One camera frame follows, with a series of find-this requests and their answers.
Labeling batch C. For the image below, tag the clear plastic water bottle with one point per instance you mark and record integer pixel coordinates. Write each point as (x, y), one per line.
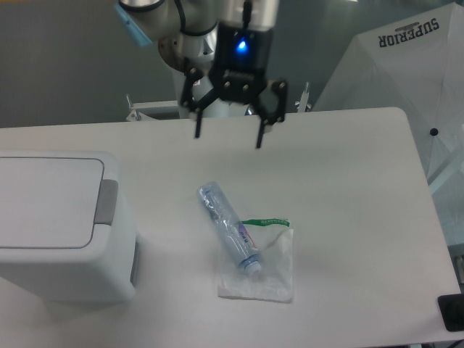
(234, 236)

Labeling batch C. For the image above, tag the white push-top trash can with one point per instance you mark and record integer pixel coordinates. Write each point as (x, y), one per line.
(67, 231)

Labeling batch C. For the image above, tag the black device at table edge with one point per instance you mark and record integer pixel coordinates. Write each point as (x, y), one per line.
(451, 309)

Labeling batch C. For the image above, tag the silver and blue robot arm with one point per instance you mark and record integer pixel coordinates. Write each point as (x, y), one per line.
(190, 29)

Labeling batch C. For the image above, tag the white plastic bag green stripe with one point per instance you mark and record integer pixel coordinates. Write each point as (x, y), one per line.
(273, 282)

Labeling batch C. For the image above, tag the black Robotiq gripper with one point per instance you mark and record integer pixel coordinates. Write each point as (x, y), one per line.
(238, 74)

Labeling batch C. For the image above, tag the white Superior umbrella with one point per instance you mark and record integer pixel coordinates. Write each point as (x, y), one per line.
(415, 64)

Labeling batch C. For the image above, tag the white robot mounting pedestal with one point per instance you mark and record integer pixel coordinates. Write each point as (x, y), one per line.
(139, 111)

